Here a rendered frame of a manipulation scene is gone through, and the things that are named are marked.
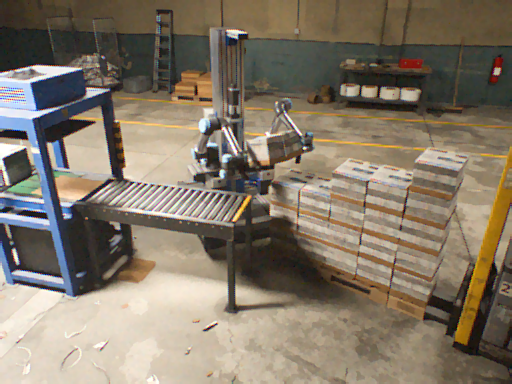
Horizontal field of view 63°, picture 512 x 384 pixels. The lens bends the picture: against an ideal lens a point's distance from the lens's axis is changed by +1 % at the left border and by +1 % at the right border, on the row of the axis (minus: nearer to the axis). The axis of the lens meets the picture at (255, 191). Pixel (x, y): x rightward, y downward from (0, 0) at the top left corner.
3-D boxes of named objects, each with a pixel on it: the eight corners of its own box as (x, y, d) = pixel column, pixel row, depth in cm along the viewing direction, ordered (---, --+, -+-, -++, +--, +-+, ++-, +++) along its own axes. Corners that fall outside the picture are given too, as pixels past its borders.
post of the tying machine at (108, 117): (133, 238, 434) (112, 89, 366) (129, 243, 427) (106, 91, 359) (126, 237, 437) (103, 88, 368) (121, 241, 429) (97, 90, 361)
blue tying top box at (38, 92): (88, 92, 353) (83, 68, 345) (36, 110, 301) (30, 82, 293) (42, 88, 364) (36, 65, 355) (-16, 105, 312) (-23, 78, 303)
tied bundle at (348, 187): (347, 182, 367) (350, 157, 357) (380, 190, 352) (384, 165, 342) (329, 197, 339) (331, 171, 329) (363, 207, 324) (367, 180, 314)
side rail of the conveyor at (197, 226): (235, 237, 312) (235, 223, 307) (233, 240, 308) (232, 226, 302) (80, 213, 343) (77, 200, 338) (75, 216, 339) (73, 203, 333)
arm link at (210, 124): (207, 160, 393) (221, 124, 348) (192, 163, 386) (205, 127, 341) (203, 150, 397) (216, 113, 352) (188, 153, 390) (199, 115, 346)
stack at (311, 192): (288, 240, 433) (291, 167, 396) (400, 282, 374) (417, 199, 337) (268, 258, 404) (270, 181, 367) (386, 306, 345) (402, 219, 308)
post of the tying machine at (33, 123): (81, 291, 359) (41, 115, 291) (74, 298, 351) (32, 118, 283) (72, 289, 361) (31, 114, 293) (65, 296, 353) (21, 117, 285)
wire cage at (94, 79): (124, 90, 1051) (114, 16, 975) (105, 98, 979) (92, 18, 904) (82, 87, 1079) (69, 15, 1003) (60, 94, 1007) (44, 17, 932)
